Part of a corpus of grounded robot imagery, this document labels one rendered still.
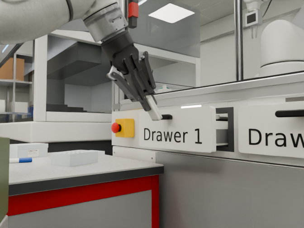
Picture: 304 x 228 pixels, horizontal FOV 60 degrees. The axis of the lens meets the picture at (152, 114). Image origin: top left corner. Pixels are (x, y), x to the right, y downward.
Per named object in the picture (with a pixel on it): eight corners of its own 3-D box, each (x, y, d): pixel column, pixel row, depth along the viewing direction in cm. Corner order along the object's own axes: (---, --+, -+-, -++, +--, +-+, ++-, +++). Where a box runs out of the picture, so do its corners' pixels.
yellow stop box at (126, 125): (123, 137, 97) (123, 118, 98) (113, 137, 103) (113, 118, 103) (134, 137, 100) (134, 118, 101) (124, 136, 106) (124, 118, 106)
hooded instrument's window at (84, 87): (32, 121, 127) (34, 29, 130) (-13, 124, 268) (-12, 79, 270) (194, 123, 198) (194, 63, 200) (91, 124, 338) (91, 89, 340)
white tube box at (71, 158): (69, 167, 78) (70, 154, 79) (50, 164, 82) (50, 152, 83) (97, 162, 89) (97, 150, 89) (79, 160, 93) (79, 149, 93)
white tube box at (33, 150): (16, 159, 96) (17, 145, 96) (4, 158, 100) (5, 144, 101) (48, 156, 106) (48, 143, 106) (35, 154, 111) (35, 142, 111)
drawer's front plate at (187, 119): (211, 153, 61) (211, 105, 61) (138, 146, 83) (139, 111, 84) (216, 153, 62) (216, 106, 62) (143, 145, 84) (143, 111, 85)
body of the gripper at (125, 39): (107, 38, 57) (127, 76, 60) (134, 24, 62) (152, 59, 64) (92, 46, 63) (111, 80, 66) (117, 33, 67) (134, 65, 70)
